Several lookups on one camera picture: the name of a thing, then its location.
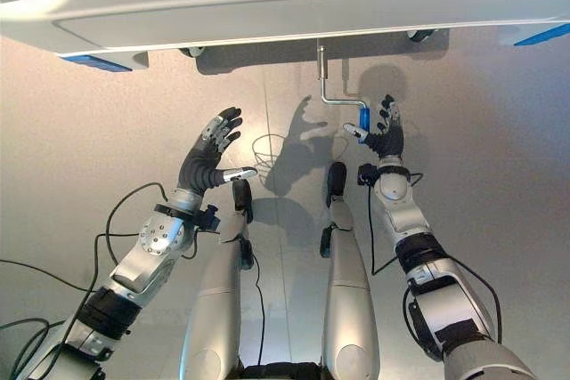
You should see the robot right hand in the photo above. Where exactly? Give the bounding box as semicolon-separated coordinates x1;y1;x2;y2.
341;93;406;160

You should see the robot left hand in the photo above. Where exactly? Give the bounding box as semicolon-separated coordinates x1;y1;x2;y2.
176;107;258;197

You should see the blue bed corner bumper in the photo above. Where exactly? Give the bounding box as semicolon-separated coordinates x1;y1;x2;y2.
60;54;134;73
512;22;570;47

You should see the white hospital bed footboard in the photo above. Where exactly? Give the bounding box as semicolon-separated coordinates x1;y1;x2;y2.
0;0;570;73

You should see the silver robot left leg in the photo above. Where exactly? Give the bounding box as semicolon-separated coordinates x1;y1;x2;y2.
178;178;254;380

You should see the silver robot leg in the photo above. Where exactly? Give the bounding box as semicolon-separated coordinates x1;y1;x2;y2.
178;178;254;380
318;161;382;380

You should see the silver robot right leg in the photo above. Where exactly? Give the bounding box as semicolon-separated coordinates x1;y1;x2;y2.
318;161;382;380

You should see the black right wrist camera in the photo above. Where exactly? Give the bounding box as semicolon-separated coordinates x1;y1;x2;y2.
357;164;379;187

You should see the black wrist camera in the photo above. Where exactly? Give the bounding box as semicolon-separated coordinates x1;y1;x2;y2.
357;164;379;187
195;204;222;235

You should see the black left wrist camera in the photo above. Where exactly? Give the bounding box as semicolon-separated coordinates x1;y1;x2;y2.
195;204;222;235

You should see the metal bed crank with blue handle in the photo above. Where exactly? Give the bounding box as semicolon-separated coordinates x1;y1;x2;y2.
315;44;372;144

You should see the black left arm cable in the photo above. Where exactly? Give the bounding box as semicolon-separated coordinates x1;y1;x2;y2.
0;182;172;372

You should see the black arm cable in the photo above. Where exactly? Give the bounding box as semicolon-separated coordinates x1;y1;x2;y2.
0;182;172;372
367;171;503;361

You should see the black leg cable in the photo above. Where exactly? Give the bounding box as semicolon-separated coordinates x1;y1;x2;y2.
248;251;265;367

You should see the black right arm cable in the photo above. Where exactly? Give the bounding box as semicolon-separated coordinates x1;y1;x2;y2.
367;171;503;361

